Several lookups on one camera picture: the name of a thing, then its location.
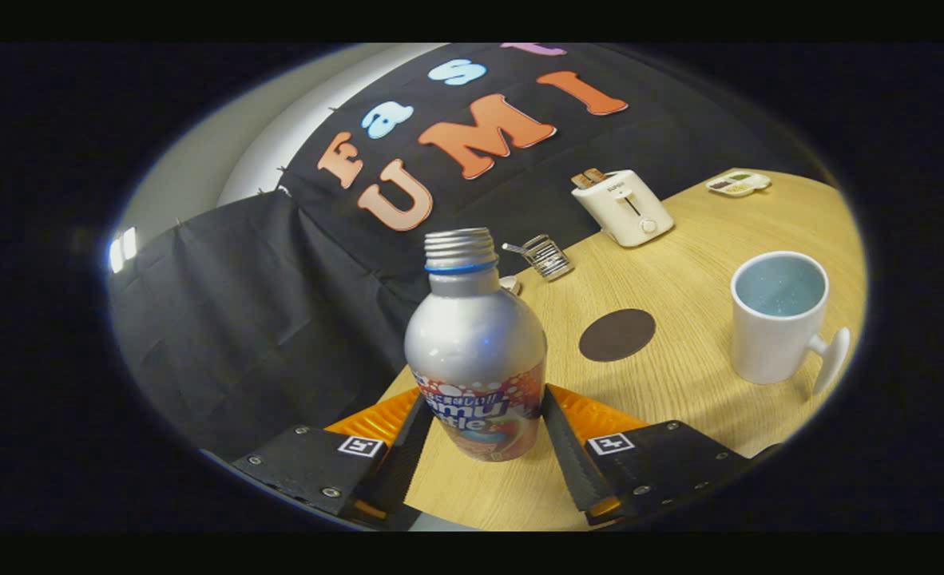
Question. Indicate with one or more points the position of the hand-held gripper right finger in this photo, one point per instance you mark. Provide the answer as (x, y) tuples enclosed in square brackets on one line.
[(572, 463)]

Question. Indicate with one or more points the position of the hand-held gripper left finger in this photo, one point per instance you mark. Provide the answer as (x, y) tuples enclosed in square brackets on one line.
[(408, 463)]

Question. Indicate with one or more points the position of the dark brown round coaster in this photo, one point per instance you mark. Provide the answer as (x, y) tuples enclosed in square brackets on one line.
[(616, 335)]

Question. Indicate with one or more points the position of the silver juice bottle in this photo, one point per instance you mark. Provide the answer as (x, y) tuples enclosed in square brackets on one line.
[(476, 343)]

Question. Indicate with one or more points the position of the white cup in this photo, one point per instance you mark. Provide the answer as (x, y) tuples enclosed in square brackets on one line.
[(771, 343)]

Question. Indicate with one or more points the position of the wooden table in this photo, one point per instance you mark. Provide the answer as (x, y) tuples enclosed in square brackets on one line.
[(680, 399)]

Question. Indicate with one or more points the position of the white round plate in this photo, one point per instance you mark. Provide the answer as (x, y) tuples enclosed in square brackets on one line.
[(510, 283)]

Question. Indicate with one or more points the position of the black backdrop cloth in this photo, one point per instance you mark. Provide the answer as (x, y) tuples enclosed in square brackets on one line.
[(240, 319)]

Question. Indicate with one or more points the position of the white toaster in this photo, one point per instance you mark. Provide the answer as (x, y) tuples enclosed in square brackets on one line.
[(628, 212)]

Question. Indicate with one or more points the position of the toast slice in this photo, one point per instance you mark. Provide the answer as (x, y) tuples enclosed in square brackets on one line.
[(580, 181), (596, 175)]

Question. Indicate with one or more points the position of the white divided condiment dish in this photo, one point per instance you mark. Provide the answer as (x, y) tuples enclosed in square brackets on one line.
[(739, 184)]

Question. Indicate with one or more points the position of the double strip ceiling light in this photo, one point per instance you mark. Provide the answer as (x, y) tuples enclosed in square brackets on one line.
[(127, 243)]

